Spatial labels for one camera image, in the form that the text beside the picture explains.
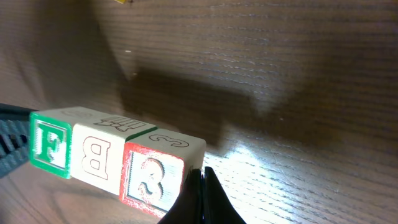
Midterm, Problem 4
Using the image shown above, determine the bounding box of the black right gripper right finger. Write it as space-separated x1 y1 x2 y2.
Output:
202 167 246 224

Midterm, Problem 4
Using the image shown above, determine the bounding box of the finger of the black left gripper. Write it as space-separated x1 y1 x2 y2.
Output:
1 103 35 178

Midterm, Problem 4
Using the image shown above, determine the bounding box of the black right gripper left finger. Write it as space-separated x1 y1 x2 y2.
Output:
158 169 201 224

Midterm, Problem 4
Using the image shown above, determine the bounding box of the green F wooden block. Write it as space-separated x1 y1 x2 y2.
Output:
28 106 109 180

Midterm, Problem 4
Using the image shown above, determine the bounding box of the red 3 wooden block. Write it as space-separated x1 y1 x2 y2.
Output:
119 129 206 218

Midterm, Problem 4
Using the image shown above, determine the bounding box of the plain yellowish wooden block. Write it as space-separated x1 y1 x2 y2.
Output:
70 115 157 195

